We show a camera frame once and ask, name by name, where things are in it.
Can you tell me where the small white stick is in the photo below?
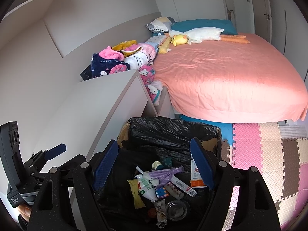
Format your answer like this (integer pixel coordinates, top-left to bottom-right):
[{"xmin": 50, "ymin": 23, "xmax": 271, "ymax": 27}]
[{"xmin": 136, "ymin": 166, "xmax": 144, "ymax": 175}]

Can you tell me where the yellow wrapper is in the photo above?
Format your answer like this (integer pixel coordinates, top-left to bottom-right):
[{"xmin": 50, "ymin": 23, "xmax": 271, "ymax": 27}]
[{"xmin": 127, "ymin": 178, "xmax": 145, "ymax": 209}]

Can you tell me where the white green plastic bottle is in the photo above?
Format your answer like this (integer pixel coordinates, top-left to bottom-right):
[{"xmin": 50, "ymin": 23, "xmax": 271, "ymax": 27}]
[{"xmin": 135, "ymin": 174, "xmax": 158, "ymax": 202}]

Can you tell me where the white orange medicine box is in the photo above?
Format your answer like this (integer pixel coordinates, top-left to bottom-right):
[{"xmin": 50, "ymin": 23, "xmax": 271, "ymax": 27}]
[{"xmin": 190, "ymin": 155, "xmax": 207, "ymax": 189}]

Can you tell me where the long white toothpaste box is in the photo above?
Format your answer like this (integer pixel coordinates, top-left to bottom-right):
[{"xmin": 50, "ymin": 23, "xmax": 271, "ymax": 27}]
[{"xmin": 170, "ymin": 175, "xmax": 197, "ymax": 197}]

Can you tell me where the purple plastic bag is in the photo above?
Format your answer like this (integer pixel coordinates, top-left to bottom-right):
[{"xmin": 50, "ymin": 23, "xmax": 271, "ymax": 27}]
[{"xmin": 149, "ymin": 166, "xmax": 184, "ymax": 187}]

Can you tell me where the clear plastic cup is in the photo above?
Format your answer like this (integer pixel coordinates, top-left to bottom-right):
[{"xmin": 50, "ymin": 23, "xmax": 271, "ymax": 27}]
[{"xmin": 166, "ymin": 200, "xmax": 188, "ymax": 221}]

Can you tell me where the grey snack wrapper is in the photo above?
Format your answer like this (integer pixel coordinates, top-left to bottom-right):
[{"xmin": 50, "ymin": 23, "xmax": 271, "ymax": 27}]
[{"xmin": 154, "ymin": 199, "xmax": 168, "ymax": 228}]

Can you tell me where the black trash bag bin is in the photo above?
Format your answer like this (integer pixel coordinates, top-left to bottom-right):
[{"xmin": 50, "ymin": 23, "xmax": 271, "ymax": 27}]
[{"xmin": 98, "ymin": 116, "xmax": 222, "ymax": 230}]

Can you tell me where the white desk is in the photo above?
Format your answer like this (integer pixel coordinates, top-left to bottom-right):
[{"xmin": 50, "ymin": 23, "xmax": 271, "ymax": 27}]
[{"xmin": 0, "ymin": 69, "xmax": 177, "ymax": 222}]

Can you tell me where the foam floor mat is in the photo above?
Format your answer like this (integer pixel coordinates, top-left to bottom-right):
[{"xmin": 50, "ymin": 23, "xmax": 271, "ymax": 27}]
[{"xmin": 179, "ymin": 114, "xmax": 308, "ymax": 231}]

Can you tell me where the navy patterned blanket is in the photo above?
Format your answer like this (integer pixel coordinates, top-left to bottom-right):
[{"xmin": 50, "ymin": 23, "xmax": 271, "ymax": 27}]
[{"xmin": 90, "ymin": 54, "xmax": 130, "ymax": 78}]

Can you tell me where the pink garment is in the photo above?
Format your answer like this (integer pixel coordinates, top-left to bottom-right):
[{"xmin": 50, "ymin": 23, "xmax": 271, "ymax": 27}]
[{"xmin": 99, "ymin": 46, "xmax": 124, "ymax": 61}]

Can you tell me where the white pink kitty cloth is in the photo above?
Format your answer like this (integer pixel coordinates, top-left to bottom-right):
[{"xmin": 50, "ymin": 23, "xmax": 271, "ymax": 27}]
[{"xmin": 121, "ymin": 34, "xmax": 167, "ymax": 106}]

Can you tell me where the pink bed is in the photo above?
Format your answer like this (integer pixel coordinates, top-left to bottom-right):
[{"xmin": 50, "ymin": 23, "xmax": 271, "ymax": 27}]
[{"xmin": 153, "ymin": 34, "xmax": 307, "ymax": 123}]

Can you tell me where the yellow duck plush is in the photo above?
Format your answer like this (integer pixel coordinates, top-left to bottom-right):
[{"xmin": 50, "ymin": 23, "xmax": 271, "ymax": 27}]
[{"xmin": 171, "ymin": 34, "xmax": 188, "ymax": 46}]

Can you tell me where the checkered pillow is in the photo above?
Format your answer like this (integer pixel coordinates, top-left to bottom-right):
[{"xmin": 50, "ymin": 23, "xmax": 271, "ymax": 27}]
[{"xmin": 145, "ymin": 17, "xmax": 177, "ymax": 33}]

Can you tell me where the teal pillow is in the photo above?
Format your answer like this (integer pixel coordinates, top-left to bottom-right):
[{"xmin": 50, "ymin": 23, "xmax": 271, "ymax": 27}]
[{"xmin": 171, "ymin": 19, "xmax": 238, "ymax": 35}]

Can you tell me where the white goose plush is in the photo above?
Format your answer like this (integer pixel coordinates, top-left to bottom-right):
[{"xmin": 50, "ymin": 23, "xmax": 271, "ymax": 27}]
[{"xmin": 165, "ymin": 27, "xmax": 250, "ymax": 45}]

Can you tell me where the black device by wall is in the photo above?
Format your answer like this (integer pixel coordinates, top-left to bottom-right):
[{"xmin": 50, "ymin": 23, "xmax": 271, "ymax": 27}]
[{"xmin": 80, "ymin": 65, "xmax": 92, "ymax": 81}]

